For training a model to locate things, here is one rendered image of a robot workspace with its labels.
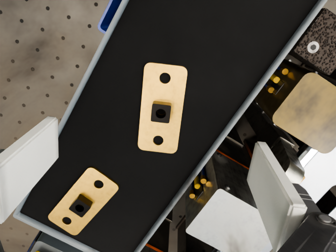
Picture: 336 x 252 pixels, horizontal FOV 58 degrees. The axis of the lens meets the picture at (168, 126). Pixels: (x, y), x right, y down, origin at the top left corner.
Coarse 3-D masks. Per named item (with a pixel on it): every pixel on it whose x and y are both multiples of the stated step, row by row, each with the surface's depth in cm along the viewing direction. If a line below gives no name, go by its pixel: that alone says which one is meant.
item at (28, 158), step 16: (32, 128) 17; (48, 128) 18; (16, 144) 15; (32, 144) 16; (48, 144) 19; (0, 160) 14; (16, 160) 15; (32, 160) 17; (48, 160) 19; (0, 176) 14; (16, 176) 15; (32, 176) 17; (0, 192) 14; (16, 192) 15; (0, 208) 14
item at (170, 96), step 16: (160, 64) 26; (144, 80) 27; (176, 80) 27; (144, 96) 27; (160, 96) 27; (176, 96) 27; (144, 112) 28; (176, 112) 28; (144, 128) 28; (160, 128) 28; (176, 128) 28; (144, 144) 29; (160, 144) 29; (176, 144) 29
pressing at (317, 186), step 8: (304, 144) 47; (304, 152) 46; (312, 152) 46; (304, 160) 46; (312, 160) 47; (320, 160) 47; (328, 160) 46; (304, 168) 47; (312, 168) 47; (320, 168) 47; (328, 168) 47; (312, 176) 48; (320, 176) 48; (328, 176) 47; (304, 184) 48; (312, 184) 48; (320, 184) 48; (328, 184) 48; (312, 192) 49; (320, 192) 49; (264, 248) 53; (272, 248) 53
